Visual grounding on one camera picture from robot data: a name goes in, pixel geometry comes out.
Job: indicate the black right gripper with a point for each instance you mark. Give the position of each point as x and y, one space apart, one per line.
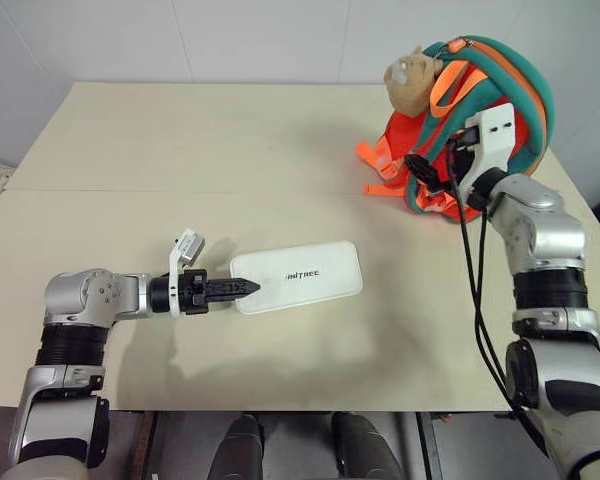
461 165

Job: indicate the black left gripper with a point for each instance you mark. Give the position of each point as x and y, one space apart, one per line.
195 292

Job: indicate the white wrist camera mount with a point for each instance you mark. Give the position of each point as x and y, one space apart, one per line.
174 265
495 130

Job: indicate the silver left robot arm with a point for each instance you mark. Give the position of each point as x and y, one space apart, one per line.
80 295

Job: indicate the dark rounded shape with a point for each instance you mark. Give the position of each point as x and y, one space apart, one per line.
365 450
242 450

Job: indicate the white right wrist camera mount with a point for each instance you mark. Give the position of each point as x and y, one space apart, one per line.
495 130

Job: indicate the orange and teal backpack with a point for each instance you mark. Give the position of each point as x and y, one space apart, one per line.
530 100

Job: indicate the white rectangular box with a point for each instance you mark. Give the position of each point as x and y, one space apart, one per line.
310 275

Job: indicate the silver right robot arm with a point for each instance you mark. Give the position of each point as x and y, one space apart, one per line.
545 235

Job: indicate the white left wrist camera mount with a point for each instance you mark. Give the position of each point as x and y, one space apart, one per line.
174 265

